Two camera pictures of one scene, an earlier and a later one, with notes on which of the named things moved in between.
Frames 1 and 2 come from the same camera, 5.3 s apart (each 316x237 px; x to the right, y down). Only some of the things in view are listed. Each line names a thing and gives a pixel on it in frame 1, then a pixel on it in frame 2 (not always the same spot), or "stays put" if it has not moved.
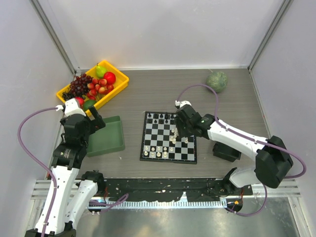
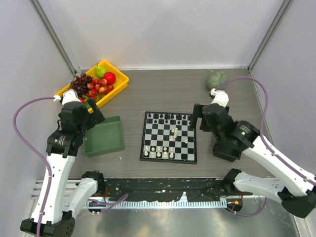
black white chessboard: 160,142 stays put
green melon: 217,81 stays put
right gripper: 178,125 → 197,113
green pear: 100,71 stays put
